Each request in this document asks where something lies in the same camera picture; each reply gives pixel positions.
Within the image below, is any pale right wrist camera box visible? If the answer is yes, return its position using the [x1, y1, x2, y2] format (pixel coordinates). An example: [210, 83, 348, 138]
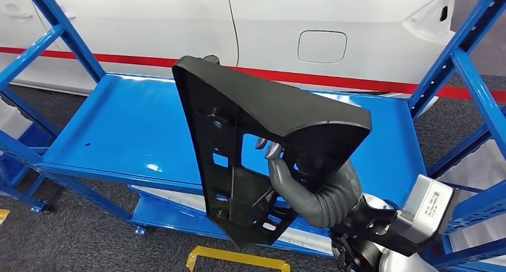
[391, 174, 455, 245]

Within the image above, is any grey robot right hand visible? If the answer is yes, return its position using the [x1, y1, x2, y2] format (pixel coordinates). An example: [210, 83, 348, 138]
[255, 137, 362, 224]

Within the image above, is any black plastic car trim panel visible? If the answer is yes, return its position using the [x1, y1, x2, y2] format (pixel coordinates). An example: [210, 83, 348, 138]
[172, 54, 372, 251]

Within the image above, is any white car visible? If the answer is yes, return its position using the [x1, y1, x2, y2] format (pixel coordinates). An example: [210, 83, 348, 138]
[0, 0, 506, 117]

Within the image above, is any red barrier belt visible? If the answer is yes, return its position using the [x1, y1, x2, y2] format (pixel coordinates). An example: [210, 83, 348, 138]
[0, 45, 506, 104]

